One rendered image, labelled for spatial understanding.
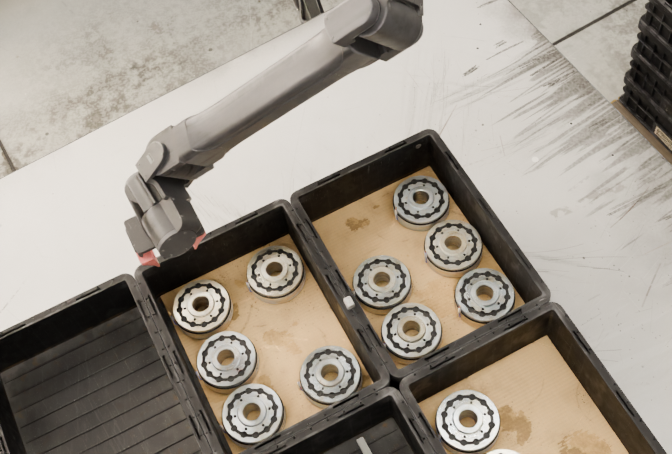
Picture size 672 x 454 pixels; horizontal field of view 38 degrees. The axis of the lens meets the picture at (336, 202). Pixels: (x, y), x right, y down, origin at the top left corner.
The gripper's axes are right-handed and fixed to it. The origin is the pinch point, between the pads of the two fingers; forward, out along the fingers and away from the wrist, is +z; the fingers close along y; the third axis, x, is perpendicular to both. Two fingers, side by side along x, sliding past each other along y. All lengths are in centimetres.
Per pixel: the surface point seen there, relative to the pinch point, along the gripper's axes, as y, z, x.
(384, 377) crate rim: 20.9, 13.2, -29.7
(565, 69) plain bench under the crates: 93, 36, 21
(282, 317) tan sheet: 12.0, 23.2, -7.6
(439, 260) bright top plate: 40.8, 19.8, -12.9
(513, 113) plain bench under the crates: 77, 36, 17
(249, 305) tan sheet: 7.9, 23.2, -2.5
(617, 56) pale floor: 148, 105, 60
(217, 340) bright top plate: 0.1, 20.3, -7.3
